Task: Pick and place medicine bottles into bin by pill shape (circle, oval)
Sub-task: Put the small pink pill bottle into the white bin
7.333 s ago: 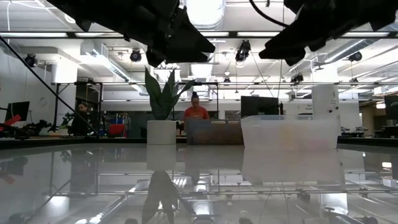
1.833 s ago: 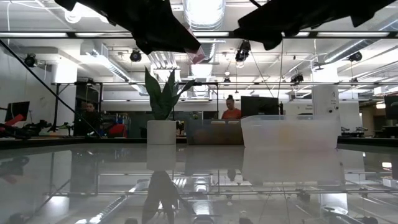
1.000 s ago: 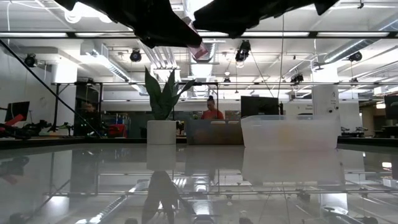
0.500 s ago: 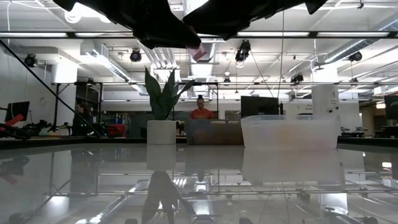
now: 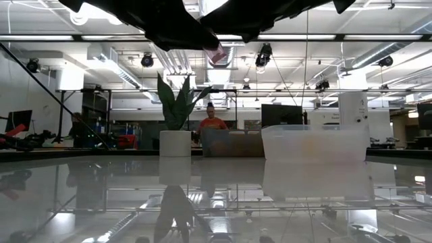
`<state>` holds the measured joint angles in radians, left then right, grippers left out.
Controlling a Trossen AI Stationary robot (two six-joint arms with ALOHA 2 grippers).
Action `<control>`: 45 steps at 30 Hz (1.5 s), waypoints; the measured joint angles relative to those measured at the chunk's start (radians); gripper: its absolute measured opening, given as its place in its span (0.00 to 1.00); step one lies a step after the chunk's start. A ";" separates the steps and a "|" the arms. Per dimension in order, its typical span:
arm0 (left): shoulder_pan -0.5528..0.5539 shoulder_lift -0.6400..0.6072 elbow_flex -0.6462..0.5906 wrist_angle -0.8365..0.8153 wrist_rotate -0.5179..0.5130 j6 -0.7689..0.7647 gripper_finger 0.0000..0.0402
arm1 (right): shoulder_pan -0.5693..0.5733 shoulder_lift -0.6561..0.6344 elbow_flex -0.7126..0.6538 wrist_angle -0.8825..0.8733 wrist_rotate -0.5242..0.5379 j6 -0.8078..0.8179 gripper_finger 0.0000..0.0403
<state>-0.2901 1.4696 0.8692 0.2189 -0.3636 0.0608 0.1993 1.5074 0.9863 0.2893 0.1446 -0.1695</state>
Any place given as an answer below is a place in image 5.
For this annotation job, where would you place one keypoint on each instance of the black overhead camera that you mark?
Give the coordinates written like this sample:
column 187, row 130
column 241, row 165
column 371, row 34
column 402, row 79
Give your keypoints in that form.
column 264, row 55

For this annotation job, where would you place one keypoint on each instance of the grey plastic bin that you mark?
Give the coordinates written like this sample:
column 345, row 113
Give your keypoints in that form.
column 233, row 145

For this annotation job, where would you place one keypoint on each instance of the black ceiling spotlight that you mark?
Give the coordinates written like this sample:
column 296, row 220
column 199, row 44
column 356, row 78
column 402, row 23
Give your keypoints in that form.
column 385, row 61
column 33, row 65
column 147, row 60

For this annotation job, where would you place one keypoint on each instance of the black shelf rack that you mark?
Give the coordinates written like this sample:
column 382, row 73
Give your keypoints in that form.
column 96, row 114

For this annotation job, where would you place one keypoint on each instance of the pink medicine bottle white cap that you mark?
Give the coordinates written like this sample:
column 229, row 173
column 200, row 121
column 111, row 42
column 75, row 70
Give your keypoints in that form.
column 216, row 55

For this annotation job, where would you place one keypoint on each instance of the black monitor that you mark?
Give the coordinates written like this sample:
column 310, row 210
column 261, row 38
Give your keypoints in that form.
column 18, row 121
column 281, row 114
column 425, row 116

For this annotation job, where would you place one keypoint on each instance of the white pillar with cameras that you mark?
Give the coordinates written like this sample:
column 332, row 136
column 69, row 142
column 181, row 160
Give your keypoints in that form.
column 352, row 104

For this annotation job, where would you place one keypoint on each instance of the black robot with red part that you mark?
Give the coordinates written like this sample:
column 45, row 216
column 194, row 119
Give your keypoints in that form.
column 20, row 140

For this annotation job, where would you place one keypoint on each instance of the clear plastic bin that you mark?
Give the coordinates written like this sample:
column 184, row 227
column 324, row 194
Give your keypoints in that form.
column 314, row 143

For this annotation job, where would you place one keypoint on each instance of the person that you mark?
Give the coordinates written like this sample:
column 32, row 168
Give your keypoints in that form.
column 212, row 123

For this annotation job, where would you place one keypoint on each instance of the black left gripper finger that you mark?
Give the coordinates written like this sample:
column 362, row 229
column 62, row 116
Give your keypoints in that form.
column 179, row 33

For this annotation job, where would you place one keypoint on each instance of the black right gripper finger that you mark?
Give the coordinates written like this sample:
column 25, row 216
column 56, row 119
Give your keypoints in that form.
column 246, row 17

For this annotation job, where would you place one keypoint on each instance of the snake plant in white pot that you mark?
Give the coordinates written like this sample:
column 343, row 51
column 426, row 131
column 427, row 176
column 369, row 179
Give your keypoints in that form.
column 175, row 143

